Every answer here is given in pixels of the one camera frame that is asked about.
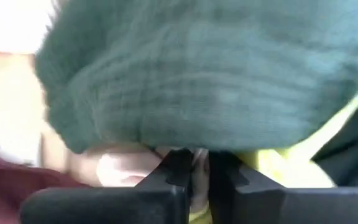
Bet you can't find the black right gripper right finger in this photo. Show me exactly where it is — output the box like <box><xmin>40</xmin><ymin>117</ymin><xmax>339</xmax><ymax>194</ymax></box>
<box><xmin>208</xmin><ymin>151</ymin><xmax>358</xmax><ymax>224</ymax></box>

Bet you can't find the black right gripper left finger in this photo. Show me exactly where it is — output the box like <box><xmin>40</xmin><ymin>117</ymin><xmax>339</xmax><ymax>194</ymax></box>
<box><xmin>19</xmin><ymin>148</ymin><xmax>195</xmax><ymax>224</ymax></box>

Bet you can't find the cream garment with pink stripes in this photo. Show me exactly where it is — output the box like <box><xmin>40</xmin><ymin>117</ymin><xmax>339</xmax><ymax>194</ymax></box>
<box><xmin>40</xmin><ymin>130</ymin><xmax>211</xmax><ymax>215</ymax></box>

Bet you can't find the yellow garment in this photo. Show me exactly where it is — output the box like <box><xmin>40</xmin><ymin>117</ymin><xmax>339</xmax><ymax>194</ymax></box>
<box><xmin>188</xmin><ymin>70</ymin><xmax>358</xmax><ymax>224</ymax></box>

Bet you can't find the black garment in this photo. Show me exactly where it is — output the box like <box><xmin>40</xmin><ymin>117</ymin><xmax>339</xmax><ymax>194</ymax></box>
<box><xmin>311</xmin><ymin>90</ymin><xmax>358</xmax><ymax>187</ymax></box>

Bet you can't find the green knit garment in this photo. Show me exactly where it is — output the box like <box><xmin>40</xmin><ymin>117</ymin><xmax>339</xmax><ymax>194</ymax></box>
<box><xmin>34</xmin><ymin>0</ymin><xmax>358</xmax><ymax>155</ymax></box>

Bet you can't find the maroon garment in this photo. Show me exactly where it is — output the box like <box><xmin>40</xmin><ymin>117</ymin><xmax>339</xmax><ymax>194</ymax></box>
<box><xmin>0</xmin><ymin>132</ymin><xmax>90</xmax><ymax>224</ymax></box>

